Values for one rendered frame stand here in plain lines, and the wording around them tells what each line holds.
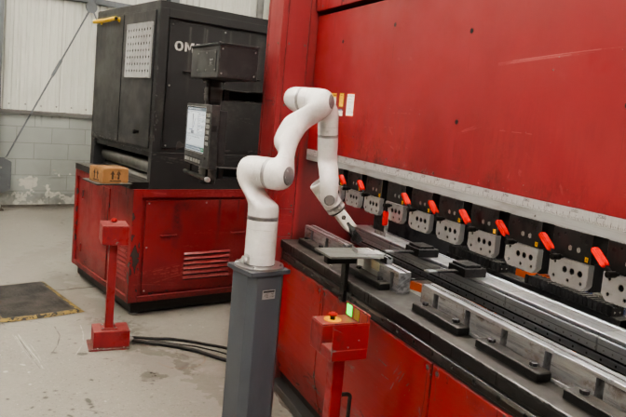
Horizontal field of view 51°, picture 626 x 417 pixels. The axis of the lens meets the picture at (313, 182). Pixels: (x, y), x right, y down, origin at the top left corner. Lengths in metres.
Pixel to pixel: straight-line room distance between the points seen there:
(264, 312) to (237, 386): 0.31
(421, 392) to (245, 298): 0.73
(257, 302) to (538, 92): 1.24
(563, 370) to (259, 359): 1.11
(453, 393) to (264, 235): 0.87
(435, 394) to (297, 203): 1.66
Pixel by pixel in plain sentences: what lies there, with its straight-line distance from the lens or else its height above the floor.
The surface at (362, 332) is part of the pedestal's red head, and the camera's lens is 2.63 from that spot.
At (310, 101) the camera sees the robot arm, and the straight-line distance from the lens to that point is 2.61.
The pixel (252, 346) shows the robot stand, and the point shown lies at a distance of 2.55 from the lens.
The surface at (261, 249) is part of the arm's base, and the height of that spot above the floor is 1.08.
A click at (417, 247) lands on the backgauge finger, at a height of 1.03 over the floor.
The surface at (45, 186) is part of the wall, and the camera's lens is 9.66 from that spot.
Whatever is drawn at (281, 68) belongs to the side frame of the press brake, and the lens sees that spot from 3.65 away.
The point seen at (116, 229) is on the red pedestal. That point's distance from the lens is 4.23.
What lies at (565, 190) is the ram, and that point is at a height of 1.45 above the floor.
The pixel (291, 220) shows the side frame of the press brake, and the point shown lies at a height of 0.99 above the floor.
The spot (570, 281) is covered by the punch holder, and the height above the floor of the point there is 1.19.
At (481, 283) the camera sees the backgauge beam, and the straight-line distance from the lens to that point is 2.80.
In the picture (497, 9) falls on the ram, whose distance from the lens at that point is 2.38.
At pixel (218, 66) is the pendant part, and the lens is 3.69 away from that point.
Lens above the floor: 1.61
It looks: 6 degrees down
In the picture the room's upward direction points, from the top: 5 degrees clockwise
